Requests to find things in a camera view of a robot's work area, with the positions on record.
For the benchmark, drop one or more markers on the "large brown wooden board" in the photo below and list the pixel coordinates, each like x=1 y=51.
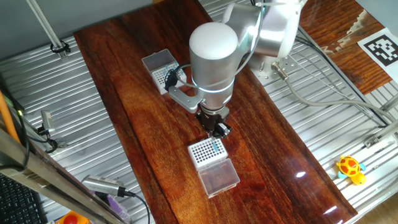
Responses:
x=155 y=124

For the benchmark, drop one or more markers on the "yellow orange toy turtle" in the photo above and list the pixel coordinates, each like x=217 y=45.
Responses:
x=349 y=168

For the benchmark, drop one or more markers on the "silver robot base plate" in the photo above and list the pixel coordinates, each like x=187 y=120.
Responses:
x=289 y=67

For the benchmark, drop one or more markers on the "white pipette tip holder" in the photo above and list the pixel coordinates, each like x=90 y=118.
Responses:
x=157 y=60
x=217 y=177

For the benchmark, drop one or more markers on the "orange tube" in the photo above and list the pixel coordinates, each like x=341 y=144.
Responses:
x=7 y=121

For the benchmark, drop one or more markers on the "worn brown wooden board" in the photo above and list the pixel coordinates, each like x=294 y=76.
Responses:
x=357 y=68

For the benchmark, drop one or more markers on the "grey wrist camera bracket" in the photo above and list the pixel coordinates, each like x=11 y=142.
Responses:
x=185 y=99

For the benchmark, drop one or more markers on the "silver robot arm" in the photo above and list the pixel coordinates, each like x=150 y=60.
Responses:
x=211 y=62

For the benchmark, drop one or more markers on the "small silver mounted camera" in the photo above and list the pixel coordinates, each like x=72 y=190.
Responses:
x=47 y=121

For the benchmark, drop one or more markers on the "steel frame beam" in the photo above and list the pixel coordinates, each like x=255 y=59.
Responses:
x=46 y=177

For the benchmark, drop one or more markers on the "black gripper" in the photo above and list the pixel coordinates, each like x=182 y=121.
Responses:
x=211 y=118

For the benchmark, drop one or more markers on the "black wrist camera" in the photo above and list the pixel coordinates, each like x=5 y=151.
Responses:
x=170 y=80

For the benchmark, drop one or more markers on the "orange box red button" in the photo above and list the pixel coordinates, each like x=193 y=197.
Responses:
x=71 y=218

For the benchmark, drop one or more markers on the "aluminium pole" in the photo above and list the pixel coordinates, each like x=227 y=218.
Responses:
x=46 y=28

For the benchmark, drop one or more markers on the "white fiducial tag paper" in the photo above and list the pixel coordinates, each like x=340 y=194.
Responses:
x=382 y=49

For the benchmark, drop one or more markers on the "black keyboard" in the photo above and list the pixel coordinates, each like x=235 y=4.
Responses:
x=18 y=202

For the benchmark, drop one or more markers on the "aluminium profile bracket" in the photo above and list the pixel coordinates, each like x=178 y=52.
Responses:
x=382 y=133

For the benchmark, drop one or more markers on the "black pole clamp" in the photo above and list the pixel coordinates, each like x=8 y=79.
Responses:
x=60 y=49

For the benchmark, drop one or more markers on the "silver depth camera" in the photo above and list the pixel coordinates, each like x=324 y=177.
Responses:
x=102 y=185

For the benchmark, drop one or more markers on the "purple pipette tip box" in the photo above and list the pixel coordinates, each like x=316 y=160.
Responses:
x=119 y=208

